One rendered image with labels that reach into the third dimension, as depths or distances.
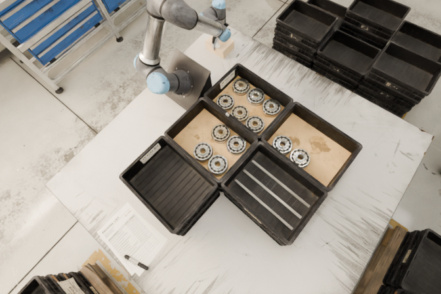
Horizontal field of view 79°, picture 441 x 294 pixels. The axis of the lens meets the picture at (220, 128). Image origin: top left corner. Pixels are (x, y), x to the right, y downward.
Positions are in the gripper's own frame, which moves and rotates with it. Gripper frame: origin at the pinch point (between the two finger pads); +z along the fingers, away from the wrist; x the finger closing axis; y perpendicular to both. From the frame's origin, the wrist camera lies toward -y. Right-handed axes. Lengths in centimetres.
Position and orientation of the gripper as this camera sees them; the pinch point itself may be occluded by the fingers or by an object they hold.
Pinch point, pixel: (219, 42)
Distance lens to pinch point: 192.8
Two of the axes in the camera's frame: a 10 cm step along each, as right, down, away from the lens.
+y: 7.8, 5.5, -3.1
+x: 6.3, -7.2, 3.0
